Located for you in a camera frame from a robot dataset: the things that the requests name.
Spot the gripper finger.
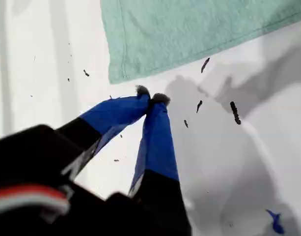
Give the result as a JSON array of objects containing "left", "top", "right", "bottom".
[
  {"left": 129, "top": 92, "right": 192, "bottom": 236},
  {"left": 55, "top": 85, "right": 151, "bottom": 180}
]

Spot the pale green T-shirt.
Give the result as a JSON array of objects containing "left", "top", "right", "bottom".
[{"left": 100, "top": 0, "right": 301, "bottom": 86}]

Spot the small blue tape scrap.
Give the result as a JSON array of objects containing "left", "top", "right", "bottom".
[{"left": 265, "top": 208, "right": 286, "bottom": 235}]

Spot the red white servo wire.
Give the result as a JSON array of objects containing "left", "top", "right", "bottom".
[{"left": 0, "top": 185, "right": 71, "bottom": 214}]

